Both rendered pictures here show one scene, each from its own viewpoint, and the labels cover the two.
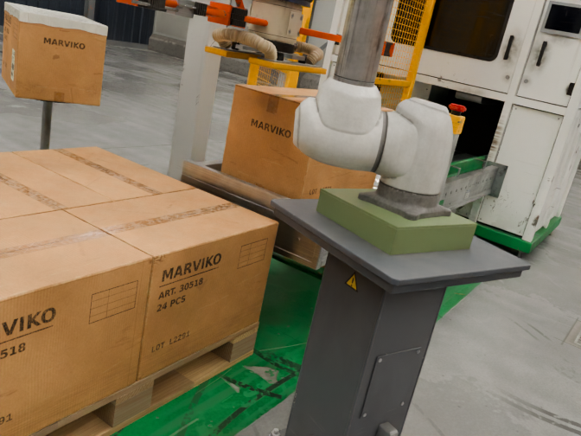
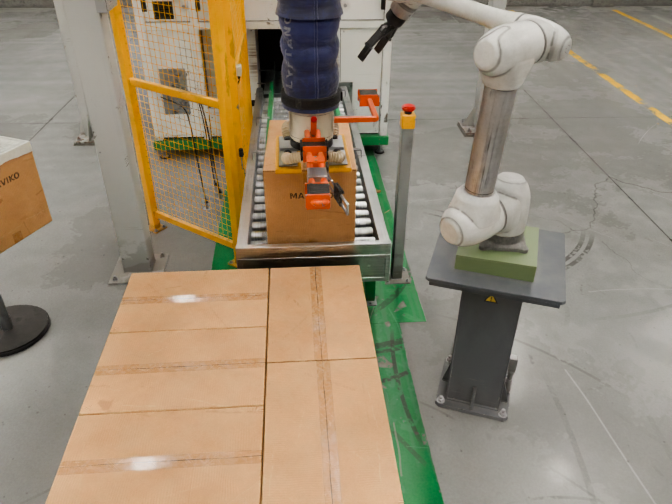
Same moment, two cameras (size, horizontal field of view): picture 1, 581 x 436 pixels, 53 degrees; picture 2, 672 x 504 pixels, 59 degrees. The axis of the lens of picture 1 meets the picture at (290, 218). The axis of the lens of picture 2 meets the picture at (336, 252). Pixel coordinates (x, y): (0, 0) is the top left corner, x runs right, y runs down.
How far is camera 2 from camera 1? 1.62 m
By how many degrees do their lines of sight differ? 35
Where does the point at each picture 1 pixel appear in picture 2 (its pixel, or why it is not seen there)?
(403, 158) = (515, 221)
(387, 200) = (504, 245)
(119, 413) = not seen: hidden behind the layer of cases
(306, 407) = (464, 375)
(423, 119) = (522, 194)
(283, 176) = (334, 226)
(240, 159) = (287, 226)
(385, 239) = (527, 274)
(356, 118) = (495, 215)
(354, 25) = (489, 163)
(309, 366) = (461, 352)
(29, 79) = not seen: outside the picture
